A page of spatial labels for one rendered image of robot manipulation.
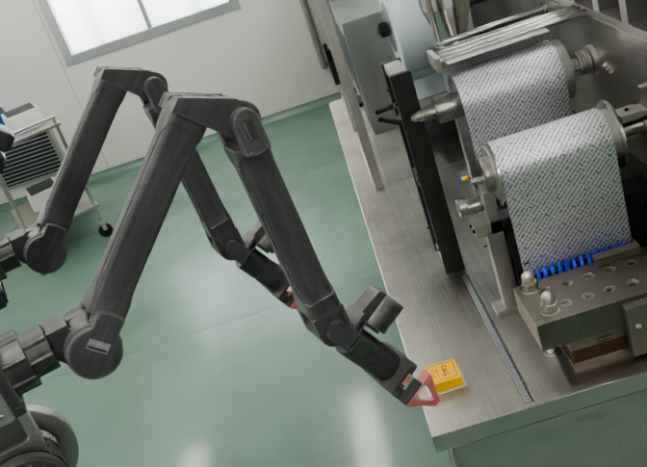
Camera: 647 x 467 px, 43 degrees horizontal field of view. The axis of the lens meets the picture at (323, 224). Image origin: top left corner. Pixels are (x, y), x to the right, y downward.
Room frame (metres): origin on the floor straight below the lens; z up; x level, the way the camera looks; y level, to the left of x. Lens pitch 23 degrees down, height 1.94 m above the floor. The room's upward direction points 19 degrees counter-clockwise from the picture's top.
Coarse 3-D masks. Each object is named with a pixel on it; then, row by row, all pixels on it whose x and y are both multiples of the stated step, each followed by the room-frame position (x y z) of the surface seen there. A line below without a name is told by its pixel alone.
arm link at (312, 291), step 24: (240, 120) 1.12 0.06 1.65; (240, 144) 1.12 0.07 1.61; (264, 144) 1.12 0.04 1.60; (240, 168) 1.15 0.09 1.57; (264, 168) 1.15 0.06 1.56; (264, 192) 1.15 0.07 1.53; (288, 192) 1.16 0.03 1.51; (264, 216) 1.15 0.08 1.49; (288, 216) 1.15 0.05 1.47; (288, 240) 1.15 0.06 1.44; (288, 264) 1.15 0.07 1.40; (312, 264) 1.16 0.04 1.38; (312, 288) 1.15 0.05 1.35; (312, 312) 1.14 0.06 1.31; (336, 312) 1.15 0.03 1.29
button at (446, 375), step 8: (448, 360) 1.45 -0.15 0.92; (424, 368) 1.45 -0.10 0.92; (432, 368) 1.44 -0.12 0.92; (440, 368) 1.43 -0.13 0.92; (448, 368) 1.42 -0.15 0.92; (456, 368) 1.41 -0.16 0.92; (432, 376) 1.41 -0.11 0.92; (440, 376) 1.40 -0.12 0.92; (448, 376) 1.40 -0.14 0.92; (456, 376) 1.39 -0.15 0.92; (440, 384) 1.39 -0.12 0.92; (448, 384) 1.39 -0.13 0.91; (456, 384) 1.38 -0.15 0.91
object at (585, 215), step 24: (552, 192) 1.50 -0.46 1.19; (576, 192) 1.49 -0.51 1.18; (600, 192) 1.49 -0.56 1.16; (528, 216) 1.50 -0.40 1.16; (552, 216) 1.50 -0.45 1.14; (576, 216) 1.50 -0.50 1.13; (600, 216) 1.49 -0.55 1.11; (624, 216) 1.49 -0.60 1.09; (528, 240) 1.50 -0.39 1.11; (552, 240) 1.50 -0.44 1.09; (576, 240) 1.50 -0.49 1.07; (600, 240) 1.49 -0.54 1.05; (624, 240) 1.49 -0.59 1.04; (528, 264) 1.50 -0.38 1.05
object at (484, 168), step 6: (480, 162) 1.56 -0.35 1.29; (486, 162) 1.55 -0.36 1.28; (480, 168) 1.56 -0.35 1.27; (486, 168) 1.54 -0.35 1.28; (480, 174) 1.58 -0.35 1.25; (486, 174) 1.53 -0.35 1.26; (492, 174) 1.53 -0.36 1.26; (486, 180) 1.53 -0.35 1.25; (492, 180) 1.53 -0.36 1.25; (486, 186) 1.55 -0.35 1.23; (492, 186) 1.53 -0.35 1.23
